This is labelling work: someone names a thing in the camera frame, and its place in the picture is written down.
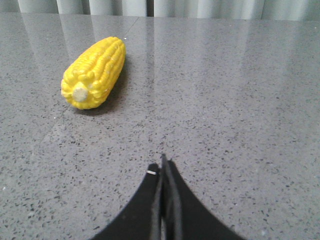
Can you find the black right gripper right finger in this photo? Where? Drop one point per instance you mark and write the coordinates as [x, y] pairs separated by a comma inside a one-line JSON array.
[[184, 216]]

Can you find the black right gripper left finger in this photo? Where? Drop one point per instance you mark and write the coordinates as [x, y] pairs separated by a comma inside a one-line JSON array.
[[141, 217]]

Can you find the yellow corn cob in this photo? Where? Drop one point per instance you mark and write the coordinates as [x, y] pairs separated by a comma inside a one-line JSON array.
[[89, 80]]

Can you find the white pleated curtain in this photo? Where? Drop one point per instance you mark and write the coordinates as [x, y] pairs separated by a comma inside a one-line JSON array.
[[283, 10]]

